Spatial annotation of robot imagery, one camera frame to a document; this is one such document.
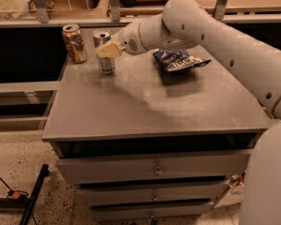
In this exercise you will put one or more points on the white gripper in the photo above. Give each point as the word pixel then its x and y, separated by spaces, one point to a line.
pixel 131 38

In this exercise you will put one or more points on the redbull can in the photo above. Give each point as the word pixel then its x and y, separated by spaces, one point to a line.
pixel 105 63

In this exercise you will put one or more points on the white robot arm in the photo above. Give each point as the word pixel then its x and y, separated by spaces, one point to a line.
pixel 255 64

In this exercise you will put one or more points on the orange soda can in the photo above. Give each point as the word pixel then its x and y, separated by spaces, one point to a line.
pixel 73 38

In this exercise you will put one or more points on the blue chip bag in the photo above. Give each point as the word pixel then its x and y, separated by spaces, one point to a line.
pixel 173 61

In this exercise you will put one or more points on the grey drawer cabinet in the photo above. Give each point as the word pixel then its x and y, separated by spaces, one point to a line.
pixel 139 110

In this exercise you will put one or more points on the black tripod leg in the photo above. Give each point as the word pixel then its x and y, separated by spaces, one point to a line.
pixel 28 210

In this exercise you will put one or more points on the middle drawer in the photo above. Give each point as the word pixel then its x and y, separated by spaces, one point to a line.
pixel 151 193

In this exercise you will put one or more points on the drawer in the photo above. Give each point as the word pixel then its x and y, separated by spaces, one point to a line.
pixel 151 193
pixel 151 211
pixel 90 170

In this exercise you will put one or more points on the top drawer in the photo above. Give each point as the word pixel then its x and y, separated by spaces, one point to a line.
pixel 90 170

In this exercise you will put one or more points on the bottom drawer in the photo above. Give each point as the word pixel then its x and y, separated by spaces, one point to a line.
pixel 151 211

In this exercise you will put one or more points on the cardboard box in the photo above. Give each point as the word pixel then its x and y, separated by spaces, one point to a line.
pixel 234 193

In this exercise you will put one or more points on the metal railing frame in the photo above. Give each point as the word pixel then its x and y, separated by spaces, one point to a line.
pixel 56 13

